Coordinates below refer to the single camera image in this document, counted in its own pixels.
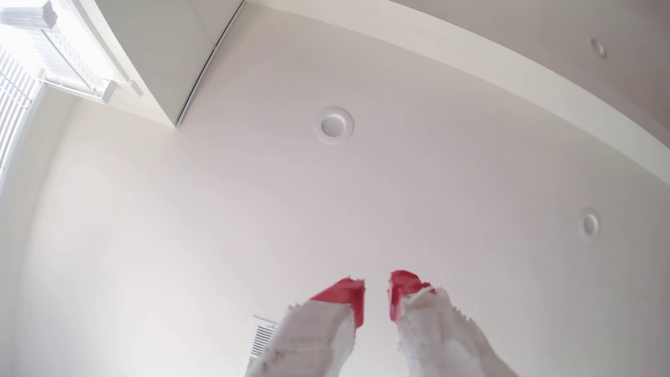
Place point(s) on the white window blinds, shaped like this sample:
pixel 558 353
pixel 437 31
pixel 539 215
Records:
pixel 63 57

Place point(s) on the white air vent grille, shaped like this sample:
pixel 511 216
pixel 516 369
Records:
pixel 260 338

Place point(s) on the round recessed ceiling light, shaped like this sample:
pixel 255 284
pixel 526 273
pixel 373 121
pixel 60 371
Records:
pixel 590 224
pixel 333 125
pixel 598 47

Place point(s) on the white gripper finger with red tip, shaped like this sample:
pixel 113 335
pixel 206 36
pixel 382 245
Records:
pixel 439 340
pixel 314 340

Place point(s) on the white overhead cabinet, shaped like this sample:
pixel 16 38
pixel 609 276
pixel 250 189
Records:
pixel 167 52

